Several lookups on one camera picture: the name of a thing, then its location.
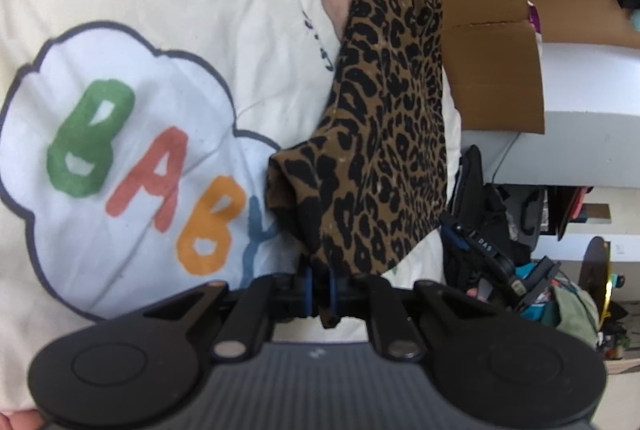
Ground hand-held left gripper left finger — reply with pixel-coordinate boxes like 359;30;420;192
142;267;317;361

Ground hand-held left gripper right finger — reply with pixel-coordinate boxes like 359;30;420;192
327;270;501;361

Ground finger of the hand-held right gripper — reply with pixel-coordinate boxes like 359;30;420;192
439;211;473;251

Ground black garment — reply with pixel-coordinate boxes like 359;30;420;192
442;145;531;291

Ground leopard print pants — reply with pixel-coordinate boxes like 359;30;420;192
265;0;448;328

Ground teal printed garment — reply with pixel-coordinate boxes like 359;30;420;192
515;262;558;326

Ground red board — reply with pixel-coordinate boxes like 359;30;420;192
559;187;587;237

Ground green cloth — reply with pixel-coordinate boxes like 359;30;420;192
550;287;601;347

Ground brown round board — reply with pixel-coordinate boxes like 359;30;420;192
582;237;613;321

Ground large cardboard panel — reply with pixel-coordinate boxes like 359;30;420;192
375;0;546;135

